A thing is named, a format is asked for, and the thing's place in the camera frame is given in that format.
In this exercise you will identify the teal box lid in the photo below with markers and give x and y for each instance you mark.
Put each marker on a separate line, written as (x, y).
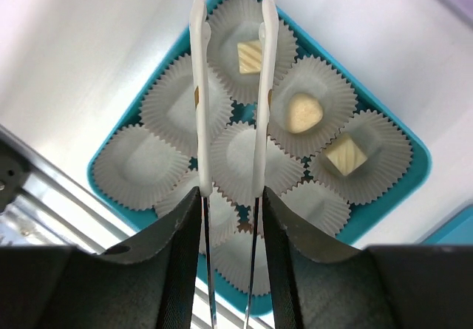
(455, 231)

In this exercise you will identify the white square chocolate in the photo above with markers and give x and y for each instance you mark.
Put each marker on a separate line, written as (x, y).
(250, 57)
(345, 154)

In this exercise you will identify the white paper cup middle-left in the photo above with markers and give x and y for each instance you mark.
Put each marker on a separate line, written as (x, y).
(223, 215)

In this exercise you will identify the white paper cup centre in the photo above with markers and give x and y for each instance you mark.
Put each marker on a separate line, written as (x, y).
(232, 165)

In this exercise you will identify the white metal tweezers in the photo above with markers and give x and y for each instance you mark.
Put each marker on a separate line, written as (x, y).
(200, 34)

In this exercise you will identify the white paper cup front-right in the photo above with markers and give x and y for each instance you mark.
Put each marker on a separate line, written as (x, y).
(388, 152)

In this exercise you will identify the white paper cup front-middle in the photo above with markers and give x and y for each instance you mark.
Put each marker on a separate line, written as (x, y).
(319, 205)

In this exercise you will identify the white paper cup back-left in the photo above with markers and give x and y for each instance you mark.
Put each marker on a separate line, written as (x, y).
(137, 169)

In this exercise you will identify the white paper cup back-right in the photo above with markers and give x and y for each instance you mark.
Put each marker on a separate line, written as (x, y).
(234, 21)

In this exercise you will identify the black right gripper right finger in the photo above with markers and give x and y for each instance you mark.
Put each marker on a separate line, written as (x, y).
(317, 281)

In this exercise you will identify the white paper cup middle-right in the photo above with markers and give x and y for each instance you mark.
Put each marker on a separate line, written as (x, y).
(314, 77)

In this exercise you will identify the white paper cup back-middle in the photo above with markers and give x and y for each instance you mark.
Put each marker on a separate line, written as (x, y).
(168, 107)

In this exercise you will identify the teal chocolate box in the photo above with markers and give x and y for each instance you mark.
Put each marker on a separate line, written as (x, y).
(363, 217)

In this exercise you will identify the aluminium mounting rail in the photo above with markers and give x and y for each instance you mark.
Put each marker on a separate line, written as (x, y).
(40, 205)

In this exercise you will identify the white paper cup front-left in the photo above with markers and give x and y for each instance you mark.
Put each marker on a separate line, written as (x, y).
(232, 259)

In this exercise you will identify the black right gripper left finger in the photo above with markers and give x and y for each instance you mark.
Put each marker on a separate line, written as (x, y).
(146, 281)

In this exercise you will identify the white heart chocolate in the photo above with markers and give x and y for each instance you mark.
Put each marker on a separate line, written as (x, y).
(303, 113)

